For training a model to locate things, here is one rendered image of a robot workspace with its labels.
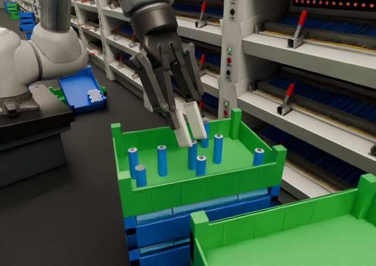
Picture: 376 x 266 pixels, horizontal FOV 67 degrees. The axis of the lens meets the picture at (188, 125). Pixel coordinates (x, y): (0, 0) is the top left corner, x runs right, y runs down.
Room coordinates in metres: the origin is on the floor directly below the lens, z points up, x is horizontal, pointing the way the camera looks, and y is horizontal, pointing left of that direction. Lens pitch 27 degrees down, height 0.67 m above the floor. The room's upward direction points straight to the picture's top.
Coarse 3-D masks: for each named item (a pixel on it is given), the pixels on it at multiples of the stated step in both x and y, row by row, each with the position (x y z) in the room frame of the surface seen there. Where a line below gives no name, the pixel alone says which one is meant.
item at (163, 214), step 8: (248, 192) 0.42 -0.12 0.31; (256, 192) 0.43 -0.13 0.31; (264, 192) 0.43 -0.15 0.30; (208, 200) 0.40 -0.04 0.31; (216, 200) 0.40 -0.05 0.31; (224, 200) 0.41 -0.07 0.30; (232, 200) 0.41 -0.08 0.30; (240, 200) 0.43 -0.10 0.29; (168, 208) 0.38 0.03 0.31; (176, 208) 0.38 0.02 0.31; (184, 208) 0.38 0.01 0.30; (192, 208) 0.39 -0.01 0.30; (200, 208) 0.40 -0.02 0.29; (208, 208) 0.41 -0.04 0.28; (136, 216) 0.36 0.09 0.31; (144, 216) 0.36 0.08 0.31; (152, 216) 0.37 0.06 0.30; (160, 216) 0.37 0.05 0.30; (168, 216) 0.38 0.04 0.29
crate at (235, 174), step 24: (216, 120) 0.61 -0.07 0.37; (240, 120) 0.60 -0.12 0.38; (120, 144) 0.52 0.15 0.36; (144, 144) 0.55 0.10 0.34; (168, 144) 0.57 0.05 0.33; (240, 144) 0.58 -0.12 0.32; (264, 144) 0.50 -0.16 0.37; (120, 168) 0.48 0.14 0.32; (168, 168) 0.48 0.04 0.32; (216, 168) 0.48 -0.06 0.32; (240, 168) 0.41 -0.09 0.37; (264, 168) 0.42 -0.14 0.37; (120, 192) 0.35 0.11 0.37; (144, 192) 0.36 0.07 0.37; (168, 192) 0.37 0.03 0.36; (192, 192) 0.38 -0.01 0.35; (216, 192) 0.39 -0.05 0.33; (240, 192) 0.41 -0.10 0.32
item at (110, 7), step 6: (102, 0) 2.08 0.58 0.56; (108, 0) 2.10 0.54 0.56; (114, 0) 2.13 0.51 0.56; (102, 6) 2.08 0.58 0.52; (108, 6) 2.07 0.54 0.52; (114, 6) 1.93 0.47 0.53; (108, 12) 1.98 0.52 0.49; (114, 12) 1.87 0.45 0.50; (120, 12) 1.77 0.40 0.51; (120, 18) 1.81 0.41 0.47; (126, 18) 1.72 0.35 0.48
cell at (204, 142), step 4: (204, 120) 0.58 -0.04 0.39; (204, 124) 0.56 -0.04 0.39; (208, 124) 0.56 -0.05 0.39; (208, 128) 0.56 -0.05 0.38; (208, 132) 0.56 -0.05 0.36; (208, 136) 0.56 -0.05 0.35; (204, 140) 0.56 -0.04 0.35; (208, 140) 0.56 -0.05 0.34; (204, 144) 0.56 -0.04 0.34; (208, 144) 0.56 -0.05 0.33
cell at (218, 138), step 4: (216, 136) 0.50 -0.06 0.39; (220, 136) 0.50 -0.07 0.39; (216, 140) 0.50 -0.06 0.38; (220, 140) 0.50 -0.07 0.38; (216, 144) 0.50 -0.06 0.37; (220, 144) 0.50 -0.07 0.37; (216, 148) 0.50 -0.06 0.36; (220, 148) 0.50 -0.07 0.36; (216, 152) 0.50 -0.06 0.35; (220, 152) 0.50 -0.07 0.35; (216, 156) 0.50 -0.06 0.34; (220, 156) 0.50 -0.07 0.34; (216, 160) 0.50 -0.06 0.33; (220, 160) 0.50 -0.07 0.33
